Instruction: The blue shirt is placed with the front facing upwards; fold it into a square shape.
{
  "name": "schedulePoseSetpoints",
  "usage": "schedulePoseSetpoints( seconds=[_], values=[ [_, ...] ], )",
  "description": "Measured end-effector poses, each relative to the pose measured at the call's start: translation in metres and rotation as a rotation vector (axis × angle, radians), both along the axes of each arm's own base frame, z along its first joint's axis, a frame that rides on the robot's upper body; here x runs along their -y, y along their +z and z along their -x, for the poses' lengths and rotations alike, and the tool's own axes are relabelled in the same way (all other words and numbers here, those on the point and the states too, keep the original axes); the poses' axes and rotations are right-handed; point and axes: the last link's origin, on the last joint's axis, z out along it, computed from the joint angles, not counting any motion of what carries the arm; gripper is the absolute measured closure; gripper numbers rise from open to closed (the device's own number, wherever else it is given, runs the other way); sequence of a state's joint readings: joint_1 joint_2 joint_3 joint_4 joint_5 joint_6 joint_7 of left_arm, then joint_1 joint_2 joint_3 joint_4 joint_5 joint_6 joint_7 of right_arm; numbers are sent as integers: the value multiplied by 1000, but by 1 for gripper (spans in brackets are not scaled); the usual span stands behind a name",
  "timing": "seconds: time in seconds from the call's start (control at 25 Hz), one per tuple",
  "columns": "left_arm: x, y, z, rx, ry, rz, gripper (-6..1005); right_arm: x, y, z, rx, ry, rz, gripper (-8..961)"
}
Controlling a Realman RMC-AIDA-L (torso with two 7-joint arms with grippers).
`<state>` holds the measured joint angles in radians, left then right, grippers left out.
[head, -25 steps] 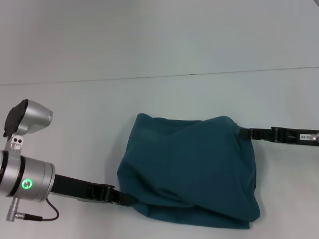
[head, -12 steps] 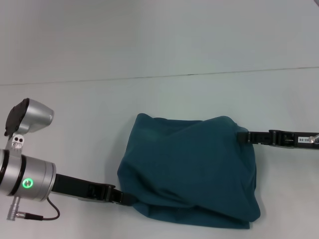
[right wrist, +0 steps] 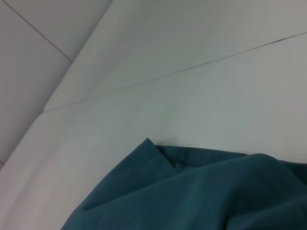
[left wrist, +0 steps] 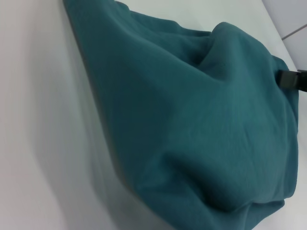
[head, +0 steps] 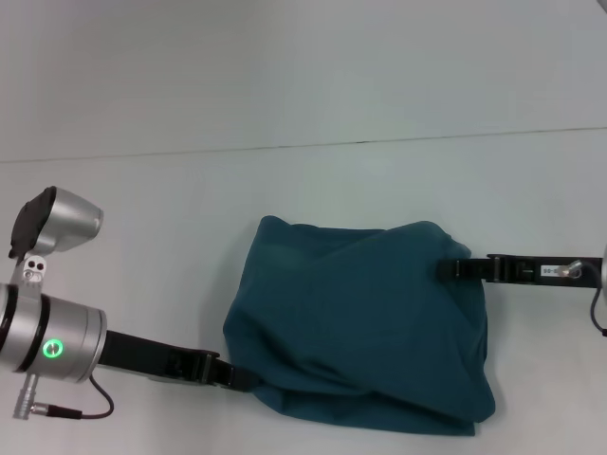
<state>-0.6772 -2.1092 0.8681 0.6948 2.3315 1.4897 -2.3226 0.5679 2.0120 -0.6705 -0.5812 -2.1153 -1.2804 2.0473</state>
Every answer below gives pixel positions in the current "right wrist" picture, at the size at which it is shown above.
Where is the teal t-shirt with FREE print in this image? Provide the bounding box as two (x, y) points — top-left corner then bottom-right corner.
(59, 138), (307, 230)

